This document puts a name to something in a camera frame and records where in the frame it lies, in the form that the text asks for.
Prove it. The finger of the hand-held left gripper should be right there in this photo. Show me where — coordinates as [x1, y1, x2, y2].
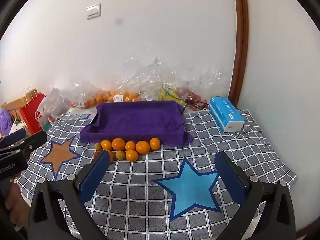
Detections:
[0, 128, 27, 148]
[14, 131, 48, 155]

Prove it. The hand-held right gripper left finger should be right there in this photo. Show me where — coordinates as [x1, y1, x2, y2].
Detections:
[27, 150, 112, 240]

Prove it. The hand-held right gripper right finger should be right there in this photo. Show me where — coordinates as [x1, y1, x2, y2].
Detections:
[214, 151, 297, 240]

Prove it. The purple towel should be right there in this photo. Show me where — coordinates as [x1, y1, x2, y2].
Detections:
[79, 100, 195, 147]

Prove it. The person's left hand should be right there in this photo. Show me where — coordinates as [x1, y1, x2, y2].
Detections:
[4, 184, 27, 233]

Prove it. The white patterned object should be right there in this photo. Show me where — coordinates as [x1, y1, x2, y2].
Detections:
[11, 120, 27, 132]

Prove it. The purple cloth item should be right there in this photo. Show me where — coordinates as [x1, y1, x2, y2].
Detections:
[0, 109, 14, 135]

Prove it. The red paper bag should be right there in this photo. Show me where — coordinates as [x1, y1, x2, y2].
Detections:
[19, 87, 47, 135]

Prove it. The brown paper bag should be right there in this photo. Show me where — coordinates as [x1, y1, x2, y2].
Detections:
[1, 97, 28, 118]

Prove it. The grey checked star blanket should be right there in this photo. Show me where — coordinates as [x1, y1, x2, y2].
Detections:
[14, 109, 298, 240]

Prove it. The white plastic bag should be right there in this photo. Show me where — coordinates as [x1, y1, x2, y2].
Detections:
[37, 87, 72, 130]

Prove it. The blue tissue pack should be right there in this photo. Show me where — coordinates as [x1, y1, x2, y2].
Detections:
[208, 96, 245, 133]

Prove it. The clear bag of oranges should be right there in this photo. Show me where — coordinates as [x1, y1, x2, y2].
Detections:
[54, 80, 118, 109]
[110, 90, 143, 103]

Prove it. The pile of red cherry tomatoes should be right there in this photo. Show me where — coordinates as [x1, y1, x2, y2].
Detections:
[179, 87, 209, 110]

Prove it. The yellow green package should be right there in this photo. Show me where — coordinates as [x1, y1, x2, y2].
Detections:
[157, 86, 188, 107]

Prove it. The crinkled clear plastic wrap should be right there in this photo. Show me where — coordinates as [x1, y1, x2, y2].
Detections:
[117, 56, 230, 105]

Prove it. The black cable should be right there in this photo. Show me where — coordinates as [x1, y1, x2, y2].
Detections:
[185, 99, 208, 111]

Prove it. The brown wooden door frame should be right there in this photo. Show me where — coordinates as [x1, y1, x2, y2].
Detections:
[229, 0, 249, 105]

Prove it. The white light switch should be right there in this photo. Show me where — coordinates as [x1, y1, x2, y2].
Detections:
[86, 3, 102, 20]

